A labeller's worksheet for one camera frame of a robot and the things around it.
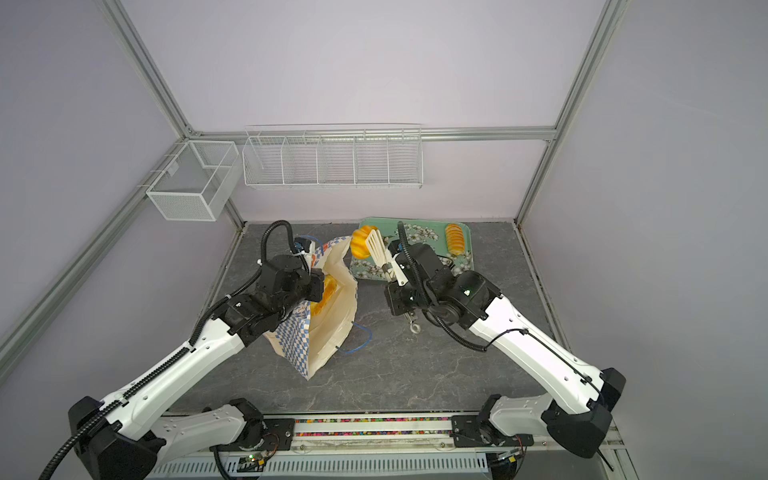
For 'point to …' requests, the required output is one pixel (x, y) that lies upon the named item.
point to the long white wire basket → (382, 155)
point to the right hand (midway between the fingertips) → (388, 293)
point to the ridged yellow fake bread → (455, 239)
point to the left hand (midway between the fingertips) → (320, 274)
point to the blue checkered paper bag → (310, 342)
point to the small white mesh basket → (202, 176)
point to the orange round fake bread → (358, 244)
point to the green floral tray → (431, 233)
